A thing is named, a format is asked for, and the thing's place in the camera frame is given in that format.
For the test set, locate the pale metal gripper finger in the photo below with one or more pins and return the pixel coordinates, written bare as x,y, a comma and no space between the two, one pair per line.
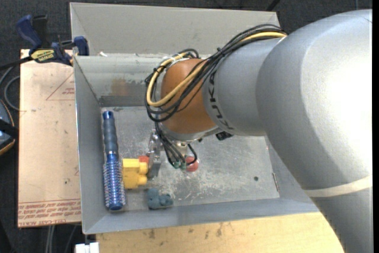
150,167
158,168

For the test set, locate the small red piece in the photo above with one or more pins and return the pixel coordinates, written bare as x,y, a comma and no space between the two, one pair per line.
144,159

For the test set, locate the yellow toy block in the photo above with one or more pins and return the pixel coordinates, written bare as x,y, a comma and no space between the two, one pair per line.
131,173

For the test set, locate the grey-blue lumpy toy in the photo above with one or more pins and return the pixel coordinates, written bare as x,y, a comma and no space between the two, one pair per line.
158,200

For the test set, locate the red round toy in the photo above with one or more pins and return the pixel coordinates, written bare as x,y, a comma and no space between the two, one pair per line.
192,166

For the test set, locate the blue hairbrush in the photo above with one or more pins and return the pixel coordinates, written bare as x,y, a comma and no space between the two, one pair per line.
111,157

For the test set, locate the grey metal bin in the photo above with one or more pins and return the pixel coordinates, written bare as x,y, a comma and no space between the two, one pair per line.
225,186

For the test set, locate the brown cardboard board, red print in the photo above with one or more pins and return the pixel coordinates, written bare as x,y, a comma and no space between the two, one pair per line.
47,139

